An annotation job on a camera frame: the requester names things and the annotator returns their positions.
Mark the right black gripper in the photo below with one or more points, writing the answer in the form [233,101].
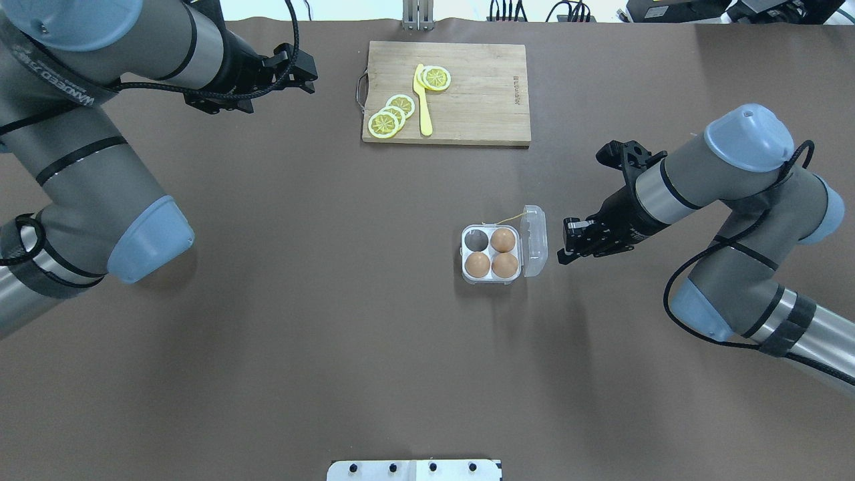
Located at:
[620,212]

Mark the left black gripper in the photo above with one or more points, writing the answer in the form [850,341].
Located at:
[242,65]

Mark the brown egg from bowl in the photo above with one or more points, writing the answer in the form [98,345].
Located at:
[477,265]

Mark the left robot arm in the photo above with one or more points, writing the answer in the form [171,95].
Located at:
[108,216]

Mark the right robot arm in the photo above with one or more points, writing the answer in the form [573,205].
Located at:
[727,294]

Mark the brown egg upper right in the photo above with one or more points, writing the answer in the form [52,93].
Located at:
[503,240]

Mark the brown egg lower right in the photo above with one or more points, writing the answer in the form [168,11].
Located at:
[505,265]

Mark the clear plastic egg box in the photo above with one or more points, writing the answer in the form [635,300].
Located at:
[531,248]

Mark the lemon slice front left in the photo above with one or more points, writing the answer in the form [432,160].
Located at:
[383,125]

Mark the lemon slice upper left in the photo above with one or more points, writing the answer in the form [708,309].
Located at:
[402,102]

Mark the lemon slice middle left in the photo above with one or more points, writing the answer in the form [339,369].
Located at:
[398,113]

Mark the lemon slice under knife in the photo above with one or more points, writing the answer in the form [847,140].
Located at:
[418,78]

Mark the yellow plastic knife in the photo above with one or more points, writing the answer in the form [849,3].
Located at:
[425,121]

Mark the lemon slice top right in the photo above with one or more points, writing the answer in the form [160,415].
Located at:
[435,78]

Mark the wooden cutting board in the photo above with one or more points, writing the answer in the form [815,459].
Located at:
[486,104]

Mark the black equipment background right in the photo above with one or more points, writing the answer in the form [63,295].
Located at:
[738,12]

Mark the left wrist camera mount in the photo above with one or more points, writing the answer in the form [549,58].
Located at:
[213,106]

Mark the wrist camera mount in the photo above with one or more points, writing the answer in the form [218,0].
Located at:
[213,106]
[630,157]

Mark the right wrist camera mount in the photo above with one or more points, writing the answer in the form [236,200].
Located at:
[630,157]

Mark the metal bracket at table edge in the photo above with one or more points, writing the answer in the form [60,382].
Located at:
[418,15]

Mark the black cables background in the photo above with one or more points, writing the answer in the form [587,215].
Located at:
[537,11]

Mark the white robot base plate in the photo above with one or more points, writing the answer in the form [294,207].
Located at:
[424,469]

